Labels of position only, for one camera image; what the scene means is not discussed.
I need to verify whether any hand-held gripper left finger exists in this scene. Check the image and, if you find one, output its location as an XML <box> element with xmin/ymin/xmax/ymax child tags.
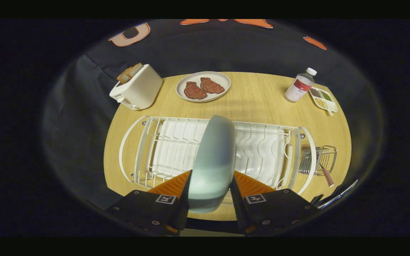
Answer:
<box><xmin>105</xmin><ymin>170</ymin><xmax>193</xmax><ymax>236</ymax></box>

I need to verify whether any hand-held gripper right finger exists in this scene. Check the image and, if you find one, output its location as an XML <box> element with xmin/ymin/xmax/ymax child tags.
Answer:
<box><xmin>229</xmin><ymin>171</ymin><xmax>323</xmax><ymax>236</ymax></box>

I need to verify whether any pale green plate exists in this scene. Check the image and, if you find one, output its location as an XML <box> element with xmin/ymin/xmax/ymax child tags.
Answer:
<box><xmin>188</xmin><ymin>115</ymin><xmax>237</xmax><ymax>214</ymax></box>

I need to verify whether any white wire dish rack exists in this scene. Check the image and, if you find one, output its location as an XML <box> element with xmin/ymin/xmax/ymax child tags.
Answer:
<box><xmin>119</xmin><ymin>116</ymin><xmax>317</xmax><ymax>205</ymax></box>

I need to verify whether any metal wire basket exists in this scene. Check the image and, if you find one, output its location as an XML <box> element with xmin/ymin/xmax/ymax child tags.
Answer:
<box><xmin>299</xmin><ymin>145</ymin><xmax>338</xmax><ymax>176</ymax></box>

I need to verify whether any brown handled spoon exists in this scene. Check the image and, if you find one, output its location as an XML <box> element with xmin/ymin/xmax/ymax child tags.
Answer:
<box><xmin>319</xmin><ymin>164</ymin><xmax>335</xmax><ymax>187</ymax></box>

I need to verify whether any white plate with meat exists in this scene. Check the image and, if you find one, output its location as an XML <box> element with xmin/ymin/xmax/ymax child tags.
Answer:
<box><xmin>176</xmin><ymin>71</ymin><xmax>231</xmax><ymax>103</ymax></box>

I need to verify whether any thin metal rod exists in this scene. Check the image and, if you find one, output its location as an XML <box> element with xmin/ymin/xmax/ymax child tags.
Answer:
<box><xmin>312</xmin><ymin>180</ymin><xmax>358</xmax><ymax>209</ymax></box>

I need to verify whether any red meat piece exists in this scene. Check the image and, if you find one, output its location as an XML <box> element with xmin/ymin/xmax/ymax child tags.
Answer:
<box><xmin>184</xmin><ymin>81</ymin><xmax>207</xmax><ymax>100</ymax></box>
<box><xmin>200</xmin><ymin>77</ymin><xmax>225</xmax><ymax>94</ymax></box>

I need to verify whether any white toaster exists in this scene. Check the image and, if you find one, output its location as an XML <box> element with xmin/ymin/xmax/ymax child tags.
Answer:
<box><xmin>109</xmin><ymin>64</ymin><xmax>163</xmax><ymax>111</ymax></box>

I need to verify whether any clear bottle with red label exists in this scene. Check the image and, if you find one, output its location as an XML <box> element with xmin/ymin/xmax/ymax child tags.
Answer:
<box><xmin>284</xmin><ymin>68</ymin><xmax>317</xmax><ymax>103</ymax></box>

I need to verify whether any white divided tray with beans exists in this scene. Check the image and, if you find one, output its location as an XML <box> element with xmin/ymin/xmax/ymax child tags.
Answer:
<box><xmin>308</xmin><ymin>86</ymin><xmax>338</xmax><ymax>116</ymax></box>

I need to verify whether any toast slice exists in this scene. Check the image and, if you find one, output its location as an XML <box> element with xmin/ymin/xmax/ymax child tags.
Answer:
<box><xmin>117</xmin><ymin>70</ymin><xmax>133</xmax><ymax>84</ymax></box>
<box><xmin>128</xmin><ymin>63</ymin><xmax>143</xmax><ymax>77</ymax></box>

